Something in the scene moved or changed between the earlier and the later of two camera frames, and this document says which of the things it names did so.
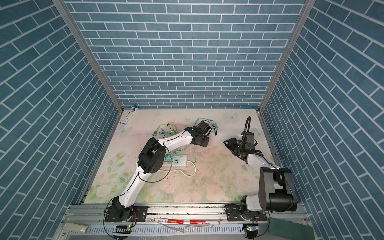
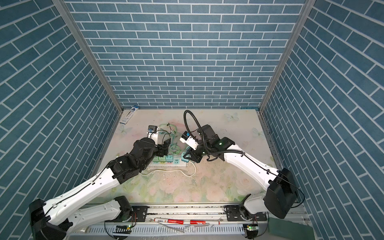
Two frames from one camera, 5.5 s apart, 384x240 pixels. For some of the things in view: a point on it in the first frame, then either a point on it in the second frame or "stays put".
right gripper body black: [236, 147] → [203, 149]
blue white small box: [132, 111] stays put
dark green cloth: [290, 230] stays put
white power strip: [178, 160] stays put
